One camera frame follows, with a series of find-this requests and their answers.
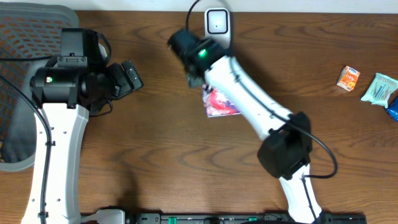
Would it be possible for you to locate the red purple snack packet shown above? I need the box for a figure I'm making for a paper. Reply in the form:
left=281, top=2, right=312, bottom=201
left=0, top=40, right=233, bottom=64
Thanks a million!
left=202, top=85, right=241, bottom=118

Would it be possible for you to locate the small orange box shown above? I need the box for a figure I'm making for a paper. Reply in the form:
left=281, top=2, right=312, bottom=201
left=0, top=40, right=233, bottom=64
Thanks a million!
left=336, top=66, right=360, bottom=91

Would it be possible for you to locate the teal snack packet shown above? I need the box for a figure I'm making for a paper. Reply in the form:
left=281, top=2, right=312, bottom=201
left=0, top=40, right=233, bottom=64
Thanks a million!
left=361, top=73, right=397, bottom=108

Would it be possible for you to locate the blue cookie packet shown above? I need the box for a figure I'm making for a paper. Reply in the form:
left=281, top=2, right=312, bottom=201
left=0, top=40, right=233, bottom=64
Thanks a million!
left=386, top=97, right=398, bottom=122

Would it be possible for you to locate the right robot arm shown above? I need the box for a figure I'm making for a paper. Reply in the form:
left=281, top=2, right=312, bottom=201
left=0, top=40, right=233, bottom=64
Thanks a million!
left=167, top=29, right=322, bottom=223

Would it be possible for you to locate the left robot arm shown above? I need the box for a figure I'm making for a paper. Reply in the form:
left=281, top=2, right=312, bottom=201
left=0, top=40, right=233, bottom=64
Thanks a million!
left=22, top=28, right=144, bottom=223

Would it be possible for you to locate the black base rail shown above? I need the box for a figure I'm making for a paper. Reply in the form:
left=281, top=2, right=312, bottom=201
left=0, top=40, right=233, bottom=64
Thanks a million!
left=80, top=208, right=368, bottom=224

